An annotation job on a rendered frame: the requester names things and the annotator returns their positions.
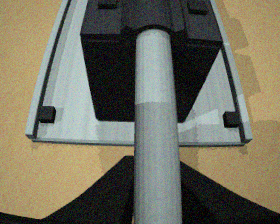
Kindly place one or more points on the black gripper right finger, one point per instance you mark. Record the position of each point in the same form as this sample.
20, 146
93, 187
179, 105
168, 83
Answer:
206, 202

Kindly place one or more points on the grey metal shaft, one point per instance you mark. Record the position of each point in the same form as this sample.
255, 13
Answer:
156, 185

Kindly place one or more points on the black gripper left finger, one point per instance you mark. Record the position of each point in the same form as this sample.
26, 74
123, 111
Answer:
108, 201

